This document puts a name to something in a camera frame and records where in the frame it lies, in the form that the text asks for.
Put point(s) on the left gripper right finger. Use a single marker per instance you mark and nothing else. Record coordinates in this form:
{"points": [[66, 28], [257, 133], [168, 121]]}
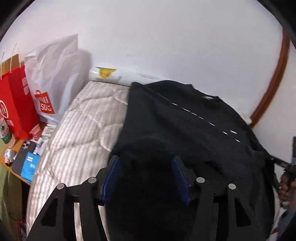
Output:
{"points": [[212, 213]]}

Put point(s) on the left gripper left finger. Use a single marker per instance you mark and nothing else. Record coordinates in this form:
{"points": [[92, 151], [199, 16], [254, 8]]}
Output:
{"points": [[68, 206]]}

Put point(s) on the black sweatshirt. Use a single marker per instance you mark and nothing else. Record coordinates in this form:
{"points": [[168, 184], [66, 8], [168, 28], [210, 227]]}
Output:
{"points": [[167, 119]]}

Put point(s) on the blue card packet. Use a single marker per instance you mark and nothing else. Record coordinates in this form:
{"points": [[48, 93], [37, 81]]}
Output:
{"points": [[29, 166]]}

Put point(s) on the small toy figurine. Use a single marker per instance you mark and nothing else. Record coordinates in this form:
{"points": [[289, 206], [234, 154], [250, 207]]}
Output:
{"points": [[9, 157]]}

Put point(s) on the black smartphone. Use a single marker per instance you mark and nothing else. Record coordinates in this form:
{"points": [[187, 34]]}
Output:
{"points": [[26, 147]]}

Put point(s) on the wooden side table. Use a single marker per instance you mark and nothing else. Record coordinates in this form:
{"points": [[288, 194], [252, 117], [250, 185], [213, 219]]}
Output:
{"points": [[16, 148]]}

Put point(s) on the striped quilted mattress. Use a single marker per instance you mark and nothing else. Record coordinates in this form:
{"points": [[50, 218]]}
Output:
{"points": [[81, 143]]}

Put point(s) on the pink small box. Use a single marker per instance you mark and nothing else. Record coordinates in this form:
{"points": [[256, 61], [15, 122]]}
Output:
{"points": [[36, 132]]}

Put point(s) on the green label plastic bottle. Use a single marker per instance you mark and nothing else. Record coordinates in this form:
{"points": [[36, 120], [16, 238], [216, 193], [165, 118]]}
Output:
{"points": [[6, 135]]}

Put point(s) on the red paper shopping bag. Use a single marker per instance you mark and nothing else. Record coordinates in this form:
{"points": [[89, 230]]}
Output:
{"points": [[17, 106]]}

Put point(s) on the white Uniqlo paper bag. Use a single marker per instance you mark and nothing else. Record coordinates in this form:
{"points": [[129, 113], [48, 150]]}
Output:
{"points": [[53, 76]]}

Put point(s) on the rolled white printed blanket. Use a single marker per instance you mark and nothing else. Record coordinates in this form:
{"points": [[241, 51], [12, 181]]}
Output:
{"points": [[108, 75]]}

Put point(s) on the brown paper bag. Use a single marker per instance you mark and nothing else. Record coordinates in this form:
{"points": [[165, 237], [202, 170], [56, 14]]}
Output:
{"points": [[10, 64]]}

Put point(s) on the brown wooden door frame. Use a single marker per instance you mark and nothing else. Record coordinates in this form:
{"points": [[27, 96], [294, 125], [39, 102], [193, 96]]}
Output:
{"points": [[274, 82]]}

